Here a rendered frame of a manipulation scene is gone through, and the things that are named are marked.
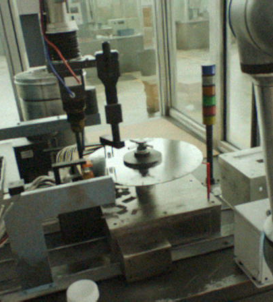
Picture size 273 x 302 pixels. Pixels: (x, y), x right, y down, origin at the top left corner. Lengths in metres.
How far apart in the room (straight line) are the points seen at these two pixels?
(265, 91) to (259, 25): 0.13
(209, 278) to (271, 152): 0.43
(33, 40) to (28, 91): 0.59
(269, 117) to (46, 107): 1.17
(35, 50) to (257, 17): 0.71
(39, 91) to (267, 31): 1.25
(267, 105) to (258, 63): 0.07
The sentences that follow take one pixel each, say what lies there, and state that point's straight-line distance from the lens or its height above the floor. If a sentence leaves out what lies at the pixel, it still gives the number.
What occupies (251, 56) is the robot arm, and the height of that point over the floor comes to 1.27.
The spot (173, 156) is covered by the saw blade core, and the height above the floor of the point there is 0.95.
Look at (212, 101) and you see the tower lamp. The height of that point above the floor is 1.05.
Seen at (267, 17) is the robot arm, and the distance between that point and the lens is 0.45.
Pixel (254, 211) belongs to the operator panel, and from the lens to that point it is 0.90.
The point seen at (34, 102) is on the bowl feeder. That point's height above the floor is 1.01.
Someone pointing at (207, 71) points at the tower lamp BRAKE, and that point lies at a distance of 1.20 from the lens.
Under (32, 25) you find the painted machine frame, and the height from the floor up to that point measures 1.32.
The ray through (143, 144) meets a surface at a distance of 1.03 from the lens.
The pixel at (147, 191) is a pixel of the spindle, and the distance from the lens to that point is 1.07.
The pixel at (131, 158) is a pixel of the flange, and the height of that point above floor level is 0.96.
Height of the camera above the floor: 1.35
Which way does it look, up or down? 22 degrees down
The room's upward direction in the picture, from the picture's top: 6 degrees counter-clockwise
